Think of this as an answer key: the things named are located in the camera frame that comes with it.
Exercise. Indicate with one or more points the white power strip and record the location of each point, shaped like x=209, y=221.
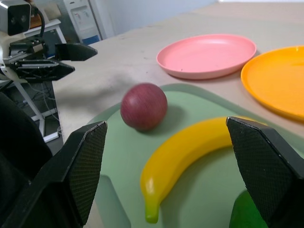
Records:
x=51, y=136

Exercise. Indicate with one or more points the orange-yellow plate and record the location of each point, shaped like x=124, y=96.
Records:
x=278, y=80

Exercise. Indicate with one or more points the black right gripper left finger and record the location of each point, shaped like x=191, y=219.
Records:
x=59, y=171

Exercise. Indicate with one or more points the green object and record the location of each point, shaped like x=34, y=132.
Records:
x=244, y=211

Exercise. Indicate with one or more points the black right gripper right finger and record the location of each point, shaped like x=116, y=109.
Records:
x=266, y=166

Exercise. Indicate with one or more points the pale green plate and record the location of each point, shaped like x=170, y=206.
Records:
x=204, y=185

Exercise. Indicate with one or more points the dark rounded black shape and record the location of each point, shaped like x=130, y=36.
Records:
x=21, y=142

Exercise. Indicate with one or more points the red apple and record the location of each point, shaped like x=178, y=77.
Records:
x=144, y=107

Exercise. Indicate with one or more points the pink plate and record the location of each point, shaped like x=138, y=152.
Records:
x=206, y=55

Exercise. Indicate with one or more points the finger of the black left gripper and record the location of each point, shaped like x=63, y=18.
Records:
x=76, y=52
x=42, y=70

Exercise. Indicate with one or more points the yellow banana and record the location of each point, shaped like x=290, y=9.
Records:
x=180, y=152

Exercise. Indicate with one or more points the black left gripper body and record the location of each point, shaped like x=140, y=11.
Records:
x=26, y=46

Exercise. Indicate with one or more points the white desk frame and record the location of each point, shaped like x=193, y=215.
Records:
x=45, y=71

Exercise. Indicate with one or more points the white water dispenser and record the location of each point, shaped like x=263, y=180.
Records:
x=83, y=21

